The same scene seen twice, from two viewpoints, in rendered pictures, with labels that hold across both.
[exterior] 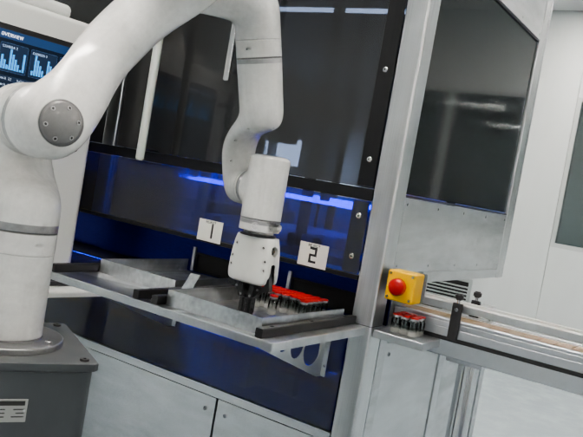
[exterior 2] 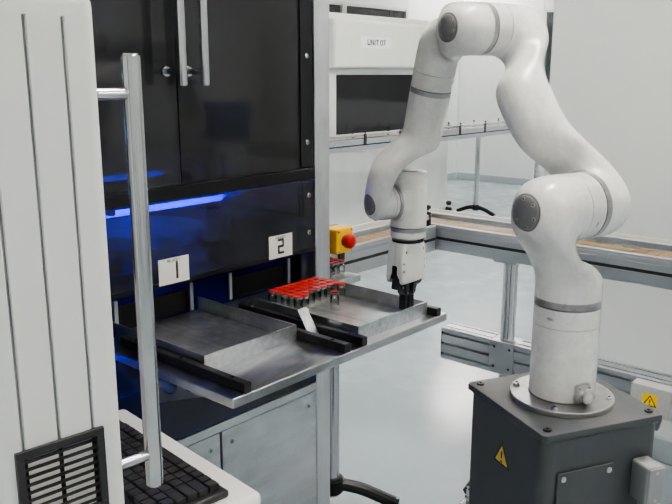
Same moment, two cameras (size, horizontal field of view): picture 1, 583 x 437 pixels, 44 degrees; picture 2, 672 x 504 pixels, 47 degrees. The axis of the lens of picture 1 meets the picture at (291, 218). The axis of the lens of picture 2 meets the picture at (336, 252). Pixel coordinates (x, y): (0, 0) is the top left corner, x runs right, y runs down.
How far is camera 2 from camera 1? 2.33 m
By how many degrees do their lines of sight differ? 81
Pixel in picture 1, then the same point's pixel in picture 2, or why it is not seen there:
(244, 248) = (413, 255)
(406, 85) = (324, 69)
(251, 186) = (421, 201)
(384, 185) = (322, 162)
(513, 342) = (369, 247)
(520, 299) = not seen: outside the picture
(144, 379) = not seen: hidden behind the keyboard
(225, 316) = (404, 317)
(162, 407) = not seen: hidden behind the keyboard
